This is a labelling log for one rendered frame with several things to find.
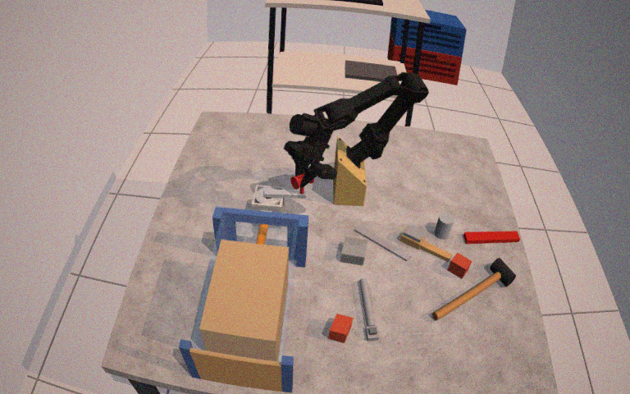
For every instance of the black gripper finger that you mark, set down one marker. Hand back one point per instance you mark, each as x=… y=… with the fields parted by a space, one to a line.
x=308 y=176
x=299 y=167

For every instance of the black-headed mallet with wooden handle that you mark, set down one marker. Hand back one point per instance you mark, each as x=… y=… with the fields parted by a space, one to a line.
x=501 y=271

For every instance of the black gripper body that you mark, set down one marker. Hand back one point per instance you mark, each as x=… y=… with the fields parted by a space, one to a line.
x=324 y=171

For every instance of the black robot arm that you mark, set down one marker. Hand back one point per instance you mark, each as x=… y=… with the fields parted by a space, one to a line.
x=343 y=111

